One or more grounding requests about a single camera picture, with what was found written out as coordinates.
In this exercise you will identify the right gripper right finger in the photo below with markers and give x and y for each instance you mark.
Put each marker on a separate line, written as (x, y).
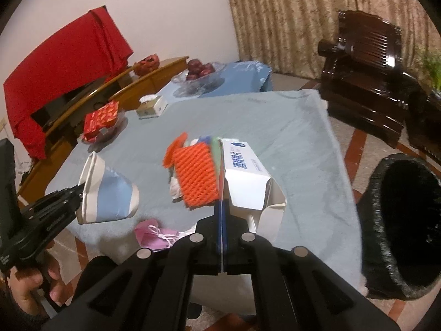
(236, 260)

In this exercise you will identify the beige patterned curtain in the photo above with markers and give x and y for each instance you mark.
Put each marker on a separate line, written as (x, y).
(285, 34)

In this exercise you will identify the person's left hand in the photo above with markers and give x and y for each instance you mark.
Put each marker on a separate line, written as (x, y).
(24, 283)

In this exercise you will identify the tissue box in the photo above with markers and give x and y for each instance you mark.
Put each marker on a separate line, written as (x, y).
(151, 106)

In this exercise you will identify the dark wooden armchair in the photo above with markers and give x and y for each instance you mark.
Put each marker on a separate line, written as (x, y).
(366, 84)

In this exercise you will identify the white blue carton box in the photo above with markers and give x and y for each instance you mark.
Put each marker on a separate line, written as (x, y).
(253, 193)

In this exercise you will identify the glass fruit bowl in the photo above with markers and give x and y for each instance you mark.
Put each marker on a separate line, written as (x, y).
(201, 85)

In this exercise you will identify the blue white paper cup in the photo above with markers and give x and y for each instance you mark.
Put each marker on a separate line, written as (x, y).
(107, 195)

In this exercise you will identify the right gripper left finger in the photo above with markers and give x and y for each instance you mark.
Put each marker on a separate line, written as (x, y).
(209, 252)

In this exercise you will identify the dark red apples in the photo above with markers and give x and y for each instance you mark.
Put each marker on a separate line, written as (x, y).
(196, 69)

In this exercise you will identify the light blue tablecloth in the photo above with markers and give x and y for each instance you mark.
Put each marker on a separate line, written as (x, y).
(289, 132)

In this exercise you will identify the clear plastic snack tray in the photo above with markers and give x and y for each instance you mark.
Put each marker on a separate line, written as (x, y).
(108, 133)

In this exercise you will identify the red cloth cover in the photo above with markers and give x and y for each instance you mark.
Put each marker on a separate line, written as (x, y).
(88, 48)

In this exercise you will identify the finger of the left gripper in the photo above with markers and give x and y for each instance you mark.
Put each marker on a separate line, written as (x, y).
(73, 194)

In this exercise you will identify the red snack packet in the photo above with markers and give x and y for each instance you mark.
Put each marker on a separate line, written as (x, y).
(104, 118)

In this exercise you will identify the green potted plant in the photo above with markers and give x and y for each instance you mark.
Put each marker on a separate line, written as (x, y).
(429, 61)

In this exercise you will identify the orange foam fruit net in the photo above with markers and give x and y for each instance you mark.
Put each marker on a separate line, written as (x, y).
(196, 175)

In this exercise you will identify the blue side table cover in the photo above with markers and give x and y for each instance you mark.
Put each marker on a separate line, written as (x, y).
(235, 78)

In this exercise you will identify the black trash bin bag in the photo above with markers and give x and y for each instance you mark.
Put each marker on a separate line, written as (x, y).
(399, 214)

